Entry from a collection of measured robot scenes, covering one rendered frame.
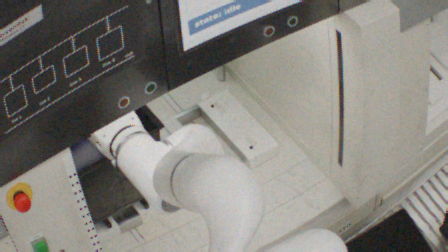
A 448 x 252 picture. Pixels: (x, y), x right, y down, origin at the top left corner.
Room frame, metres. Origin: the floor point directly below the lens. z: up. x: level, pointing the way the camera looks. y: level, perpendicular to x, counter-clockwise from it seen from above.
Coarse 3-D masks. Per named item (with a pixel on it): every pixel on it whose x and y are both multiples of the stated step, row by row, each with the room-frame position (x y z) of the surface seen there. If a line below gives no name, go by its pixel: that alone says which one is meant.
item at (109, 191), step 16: (144, 112) 1.38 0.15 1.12; (144, 128) 1.38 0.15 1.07; (160, 128) 1.34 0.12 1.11; (112, 160) 1.28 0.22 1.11; (80, 176) 1.23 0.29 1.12; (96, 176) 1.25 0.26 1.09; (112, 176) 1.28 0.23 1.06; (96, 192) 1.25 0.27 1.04; (112, 192) 1.27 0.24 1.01; (128, 192) 1.29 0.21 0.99; (96, 208) 1.25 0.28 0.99; (112, 208) 1.27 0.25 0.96
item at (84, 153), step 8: (80, 144) 1.35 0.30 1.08; (88, 144) 1.36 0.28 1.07; (72, 152) 1.34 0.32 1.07; (80, 152) 1.35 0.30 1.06; (88, 152) 1.36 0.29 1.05; (96, 152) 1.37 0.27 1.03; (80, 160) 1.35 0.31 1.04; (88, 160) 1.36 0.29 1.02; (96, 160) 1.37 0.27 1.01; (80, 168) 1.35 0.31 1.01
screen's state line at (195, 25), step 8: (240, 0) 1.20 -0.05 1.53; (248, 0) 1.21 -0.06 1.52; (256, 0) 1.22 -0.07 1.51; (264, 0) 1.22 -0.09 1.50; (272, 0) 1.23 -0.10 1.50; (224, 8) 1.19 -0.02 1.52; (232, 8) 1.20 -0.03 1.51; (240, 8) 1.20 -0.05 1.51; (248, 8) 1.21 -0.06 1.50; (200, 16) 1.17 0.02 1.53; (208, 16) 1.18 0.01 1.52; (216, 16) 1.18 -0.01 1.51; (224, 16) 1.19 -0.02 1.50; (232, 16) 1.20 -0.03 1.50; (192, 24) 1.16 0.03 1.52; (200, 24) 1.17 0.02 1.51; (208, 24) 1.17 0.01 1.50; (192, 32) 1.16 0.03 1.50
